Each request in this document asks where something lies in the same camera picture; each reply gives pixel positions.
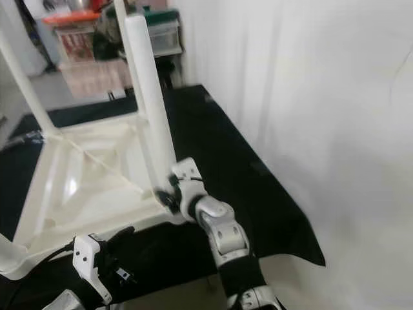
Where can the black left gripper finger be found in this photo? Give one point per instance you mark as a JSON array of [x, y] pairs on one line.
[[121, 236]]

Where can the white plastic table top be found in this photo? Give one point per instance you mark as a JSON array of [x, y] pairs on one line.
[[90, 187]]

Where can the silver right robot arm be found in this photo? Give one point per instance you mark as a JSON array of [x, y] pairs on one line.
[[232, 236]]

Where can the black tablecloth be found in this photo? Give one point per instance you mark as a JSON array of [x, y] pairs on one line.
[[239, 174]]

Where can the beige cloth covered table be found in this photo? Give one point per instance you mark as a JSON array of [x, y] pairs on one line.
[[97, 79]]

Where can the clear container green lid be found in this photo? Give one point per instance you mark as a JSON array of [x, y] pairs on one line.
[[164, 33]]

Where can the black bag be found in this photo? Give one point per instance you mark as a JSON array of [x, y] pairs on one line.
[[107, 39]]

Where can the red printed cardboard box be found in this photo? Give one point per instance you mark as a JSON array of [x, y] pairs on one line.
[[75, 46]]

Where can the orange lid container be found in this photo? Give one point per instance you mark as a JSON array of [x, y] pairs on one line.
[[71, 18]]

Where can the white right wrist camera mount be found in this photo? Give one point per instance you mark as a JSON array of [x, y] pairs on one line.
[[187, 181]]

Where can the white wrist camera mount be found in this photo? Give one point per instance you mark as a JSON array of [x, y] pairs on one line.
[[90, 265], [187, 181]]

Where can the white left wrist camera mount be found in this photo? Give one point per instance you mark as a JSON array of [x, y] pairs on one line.
[[90, 265]]

